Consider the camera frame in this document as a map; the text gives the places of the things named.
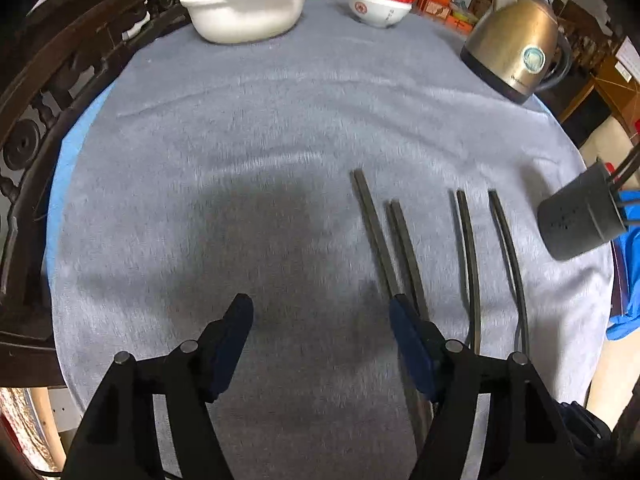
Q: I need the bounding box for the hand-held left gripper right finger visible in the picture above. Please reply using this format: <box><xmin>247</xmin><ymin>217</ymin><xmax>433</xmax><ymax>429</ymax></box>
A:
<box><xmin>389</xmin><ymin>293</ymin><xmax>587</xmax><ymax>480</ymax></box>

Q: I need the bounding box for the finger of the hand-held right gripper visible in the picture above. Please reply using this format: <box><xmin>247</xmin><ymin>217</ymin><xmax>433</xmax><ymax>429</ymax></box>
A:
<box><xmin>618</xmin><ymin>186</ymin><xmax>640</xmax><ymax>229</ymax></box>

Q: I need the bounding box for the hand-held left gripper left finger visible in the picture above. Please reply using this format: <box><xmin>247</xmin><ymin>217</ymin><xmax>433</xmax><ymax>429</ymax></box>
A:
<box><xmin>60</xmin><ymin>293</ymin><xmax>255</xmax><ymax>480</ymax></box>

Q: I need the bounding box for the grey metal chopstick holder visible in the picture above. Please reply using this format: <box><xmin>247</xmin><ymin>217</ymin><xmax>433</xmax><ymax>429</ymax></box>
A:
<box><xmin>536</xmin><ymin>159</ymin><xmax>630</xmax><ymax>262</ymax></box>

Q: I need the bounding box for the blue plastic sheet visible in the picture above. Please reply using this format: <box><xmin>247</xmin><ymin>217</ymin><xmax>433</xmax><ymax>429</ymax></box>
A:
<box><xmin>605</xmin><ymin>225</ymin><xmax>640</xmax><ymax>342</ymax></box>

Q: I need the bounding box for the grey tablecloth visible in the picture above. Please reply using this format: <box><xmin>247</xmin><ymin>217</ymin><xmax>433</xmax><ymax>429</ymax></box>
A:
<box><xmin>45</xmin><ymin>0</ymin><xmax>616</xmax><ymax>480</ymax></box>

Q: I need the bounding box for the gold electric kettle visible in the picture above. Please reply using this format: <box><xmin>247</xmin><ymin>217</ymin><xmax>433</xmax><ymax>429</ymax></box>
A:
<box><xmin>460</xmin><ymin>0</ymin><xmax>573</xmax><ymax>106</ymax></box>

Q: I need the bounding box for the orange cardboard box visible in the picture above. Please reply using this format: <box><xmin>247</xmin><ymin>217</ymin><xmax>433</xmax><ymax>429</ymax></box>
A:
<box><xmin>416</xmin><ymin>0</ymin><xmax>455</xmax><ymax>20</ymax></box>

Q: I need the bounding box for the white bowl red emblem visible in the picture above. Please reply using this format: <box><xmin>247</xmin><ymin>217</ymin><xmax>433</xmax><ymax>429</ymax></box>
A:
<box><xmin>347</xmin><ymin>0</ymin><xmax>413</xmax><ymax>29</ymax></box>

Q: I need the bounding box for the white ceramic basin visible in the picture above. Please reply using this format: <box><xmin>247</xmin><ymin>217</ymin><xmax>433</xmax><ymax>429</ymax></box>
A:
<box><xmin>179</xmin><ymin>0</ymin><xmax>316</xmax><ymax>45</ymax></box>

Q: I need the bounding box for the dark carved wooden sideboard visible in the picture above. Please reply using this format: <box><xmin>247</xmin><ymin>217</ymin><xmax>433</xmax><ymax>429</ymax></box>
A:
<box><xmin>0</xmin><ymin>0</ymin><xmax>196</xmax><ymax>388</ymax></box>

